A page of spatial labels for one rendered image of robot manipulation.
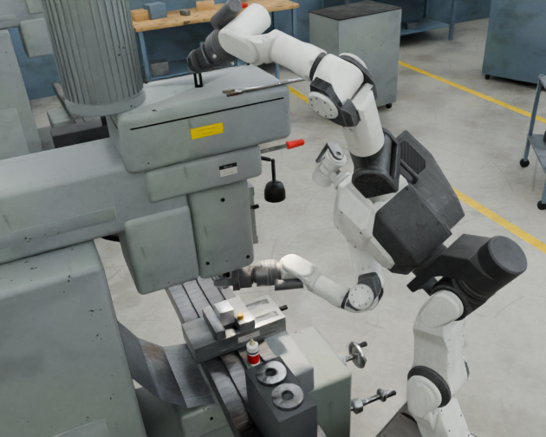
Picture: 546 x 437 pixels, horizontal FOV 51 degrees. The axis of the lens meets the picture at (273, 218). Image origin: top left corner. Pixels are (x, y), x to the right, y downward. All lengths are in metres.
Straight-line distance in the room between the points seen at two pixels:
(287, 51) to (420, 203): 0.57
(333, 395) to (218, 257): 0.82
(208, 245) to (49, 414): 0.64
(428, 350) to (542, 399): 1.64
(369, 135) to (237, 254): 0.64
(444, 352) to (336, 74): 0.89
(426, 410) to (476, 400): 1.39
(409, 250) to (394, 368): 1.83
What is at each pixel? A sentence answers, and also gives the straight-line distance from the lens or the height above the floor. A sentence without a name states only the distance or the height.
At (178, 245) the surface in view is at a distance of 1.65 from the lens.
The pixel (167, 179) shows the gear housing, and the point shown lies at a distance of 1.54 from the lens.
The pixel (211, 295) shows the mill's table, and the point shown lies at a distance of 2.33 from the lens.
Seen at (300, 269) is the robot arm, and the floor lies 1.28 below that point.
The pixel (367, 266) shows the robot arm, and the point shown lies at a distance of 1.81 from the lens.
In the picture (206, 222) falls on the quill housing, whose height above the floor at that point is 1.52.
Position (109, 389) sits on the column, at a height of 1.15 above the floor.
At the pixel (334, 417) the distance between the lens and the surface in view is 2.39.
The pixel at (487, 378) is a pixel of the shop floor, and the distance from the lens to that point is 3.37.
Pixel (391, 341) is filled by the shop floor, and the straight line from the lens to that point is 3.47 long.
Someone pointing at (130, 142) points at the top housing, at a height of 1.82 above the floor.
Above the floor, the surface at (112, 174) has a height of 1.74.
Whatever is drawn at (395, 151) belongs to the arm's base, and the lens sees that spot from 1.52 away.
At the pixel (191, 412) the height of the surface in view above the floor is 0.85.
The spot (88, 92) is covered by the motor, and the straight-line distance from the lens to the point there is 1.46.
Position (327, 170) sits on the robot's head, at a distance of 1.67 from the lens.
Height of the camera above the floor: 2.37
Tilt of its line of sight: 31 degrees down
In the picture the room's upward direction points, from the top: 4 degrees counter-clockwise
